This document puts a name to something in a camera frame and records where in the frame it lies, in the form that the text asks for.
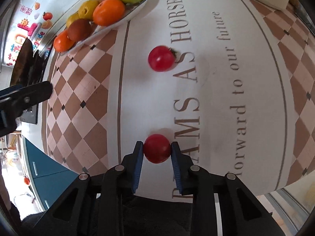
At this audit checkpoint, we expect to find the cherry tomato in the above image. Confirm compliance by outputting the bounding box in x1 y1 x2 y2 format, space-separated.
143 134 171 164
148 45 177 72

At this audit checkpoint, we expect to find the orange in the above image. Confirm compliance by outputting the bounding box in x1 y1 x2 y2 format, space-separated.
93 0 125 27
53 29 75 53

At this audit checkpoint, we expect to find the dark red-brown fruit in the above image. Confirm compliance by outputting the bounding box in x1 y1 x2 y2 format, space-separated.
68 19 92 42

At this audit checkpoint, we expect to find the yellow pear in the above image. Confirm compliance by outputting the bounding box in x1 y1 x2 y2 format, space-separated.
78 0 99 21
66 12 80 28

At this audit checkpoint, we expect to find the yellow pear front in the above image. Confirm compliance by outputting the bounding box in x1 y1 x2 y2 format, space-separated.
78 0 99 21

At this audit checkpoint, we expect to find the orange front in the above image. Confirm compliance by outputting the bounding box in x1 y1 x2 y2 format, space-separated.
93 0 125 27

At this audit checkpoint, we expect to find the black wok pan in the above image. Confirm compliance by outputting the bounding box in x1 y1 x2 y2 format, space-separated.
10 38 34 86

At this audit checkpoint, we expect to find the black gas stove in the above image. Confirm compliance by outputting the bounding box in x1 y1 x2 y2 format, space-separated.
20 48 51 125

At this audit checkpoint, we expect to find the checkered table mat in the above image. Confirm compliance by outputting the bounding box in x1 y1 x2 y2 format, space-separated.
43 0 314 195

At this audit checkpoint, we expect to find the oval patterned ceramic plate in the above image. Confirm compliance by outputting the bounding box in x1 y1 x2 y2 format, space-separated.
56 0 148 54

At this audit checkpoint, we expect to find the colourful wall sticker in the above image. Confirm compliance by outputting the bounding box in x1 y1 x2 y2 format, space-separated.
2 2 53 67

